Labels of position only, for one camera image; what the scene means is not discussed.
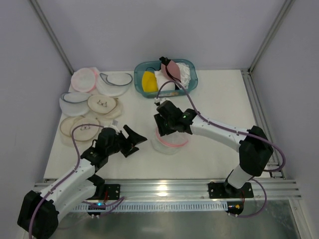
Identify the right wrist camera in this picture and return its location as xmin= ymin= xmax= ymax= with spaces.
xmin=154 ymin=98 xmax=170 ymax=106

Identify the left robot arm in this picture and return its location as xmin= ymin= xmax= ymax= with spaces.
xmin=17 ymin=125 xmax=147 ymax=239

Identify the aluminium front rail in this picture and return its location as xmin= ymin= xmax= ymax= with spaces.
xmin=105 ymin=178 xmax=302 ymax=202

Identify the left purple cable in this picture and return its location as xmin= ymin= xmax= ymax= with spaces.
xmin=27 ymin=123 xmax=125 ymax=239

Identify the right aluminium side rail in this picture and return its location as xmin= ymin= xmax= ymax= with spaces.
xmin=240 ymin=69 xmax=282 ymax=170

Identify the right aluminium corner post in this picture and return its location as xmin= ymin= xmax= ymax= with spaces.
xmin=248 ymin=0 xmax=295 ymax=74

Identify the slotted cable duct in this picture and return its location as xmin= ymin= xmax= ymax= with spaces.
xmin=71 ymin=201 xmax=228 ymax=213

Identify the pink-trimmed mesh laundry bag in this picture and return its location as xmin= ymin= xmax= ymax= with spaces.
xmin=151 ymin=127 xmax=189 ymax=155

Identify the pink-trimmed laundry bag stack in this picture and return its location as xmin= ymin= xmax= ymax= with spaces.
xmin=70 ymin=67 xmax=100 ymax=93

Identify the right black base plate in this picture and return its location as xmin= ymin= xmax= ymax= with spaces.
xmin=207 ymin=182 xmax=254 ymax=199

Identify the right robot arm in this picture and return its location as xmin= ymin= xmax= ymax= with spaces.
xmin=154 ymin=98 xmax=274 ymax=198

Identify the grey-trimmed open laundry bag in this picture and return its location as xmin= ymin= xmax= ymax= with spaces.
xmin=96 ymin=72 xmax=133 ymax=97

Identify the yellow bra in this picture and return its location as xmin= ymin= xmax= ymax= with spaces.
xmin=142 ymin=71 xmax=158 ymax=93

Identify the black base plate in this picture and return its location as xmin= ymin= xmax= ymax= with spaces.
xmin=207 ymin=182 xmax=254 ymax=199
xmin=91 ymin=184 xmax=121 ymax=201

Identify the beige laundry bag upper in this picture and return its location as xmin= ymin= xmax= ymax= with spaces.
xmin=87 ymin=95 xmax=123 ymax=120

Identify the left aluminium corner post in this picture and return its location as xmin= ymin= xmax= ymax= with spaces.
xmin=28 ymin=0 xmax=74 ymax=74

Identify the grey-trimmed folded laundry bag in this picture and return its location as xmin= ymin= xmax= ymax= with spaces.
xmin=59 ymin=92 xmax=92 ymax=117

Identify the teal plastic basket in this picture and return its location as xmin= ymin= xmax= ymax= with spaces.
xmin=134 ymin=59 xmax=198 ymax=98

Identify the white lace bra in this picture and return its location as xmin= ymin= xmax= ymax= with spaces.
xmin=177 ymin=62 xmax=191 ymax=89

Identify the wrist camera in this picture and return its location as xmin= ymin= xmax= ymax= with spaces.
xmin=154 ymin=98 xmax=170 ymax=106
xmin=110 ymin=119 xmax=118 ymax=128

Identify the beige laundry bag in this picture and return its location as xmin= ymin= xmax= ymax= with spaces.
xmin=59 ymin=116 xmax=101 ymax=146
xmin=87 ymin=95 xmax=123 ymax=120

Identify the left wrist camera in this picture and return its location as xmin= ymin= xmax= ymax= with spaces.
xmin=110 ymin=119 xmax=118 ymax=128

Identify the beige laundry bag lower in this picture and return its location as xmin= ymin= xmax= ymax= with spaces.
xmin=59 ymin=116 xmax=101 ymax=146

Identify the aluminium corner post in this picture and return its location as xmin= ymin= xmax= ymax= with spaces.
xmin=248 ymin=0 xmax=295 ymax=74
xmin=28 ymin=0 xmax=74 ymax=74

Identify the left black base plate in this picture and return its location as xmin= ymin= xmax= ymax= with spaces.
xmin=91 ymin=184 xmax=121 ymax=201

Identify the pink and black bra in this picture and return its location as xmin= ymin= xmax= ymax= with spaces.
xmin=159 ymin=56 xmax=181 ymax=82

